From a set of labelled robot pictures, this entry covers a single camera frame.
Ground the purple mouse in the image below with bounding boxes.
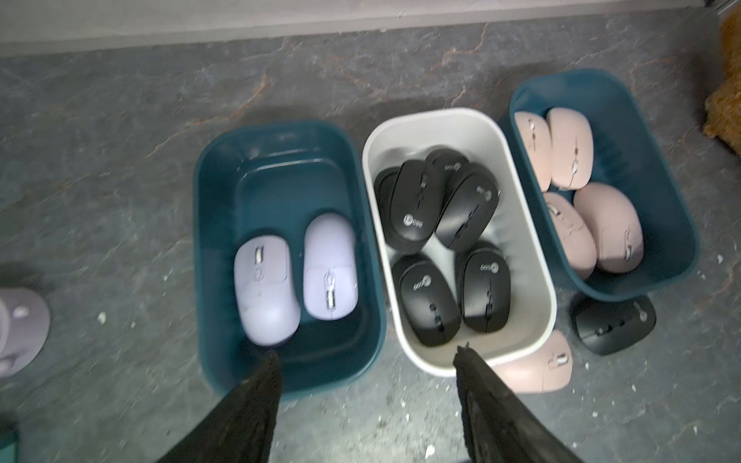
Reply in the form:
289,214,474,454
303,212,359,320
233,235,301,346

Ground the right teal storage box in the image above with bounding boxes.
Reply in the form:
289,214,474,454
498,69,700,302

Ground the teal storage box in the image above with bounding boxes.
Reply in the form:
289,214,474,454
498,69,700,302
193,121,387,399

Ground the purple round alarm clock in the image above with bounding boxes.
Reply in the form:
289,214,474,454
1,287,50,378

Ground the small teal cube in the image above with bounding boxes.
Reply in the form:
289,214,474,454
0,426,19,463

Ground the brown teddy bear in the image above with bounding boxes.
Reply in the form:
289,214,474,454
704,3,740,156

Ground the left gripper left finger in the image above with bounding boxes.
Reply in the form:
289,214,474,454
159,351,284,462

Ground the left teal storage box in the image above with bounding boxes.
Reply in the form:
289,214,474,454
193,121,387,399

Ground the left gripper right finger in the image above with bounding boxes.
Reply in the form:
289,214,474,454
453,346,580,462

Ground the white storage box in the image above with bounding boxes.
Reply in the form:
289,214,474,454
362,108,558,378

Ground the pink mouse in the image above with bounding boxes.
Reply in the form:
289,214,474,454
546,107,594,190
543,192,597,280
514,111,553,192
573,182,645,274
493,330,573,394

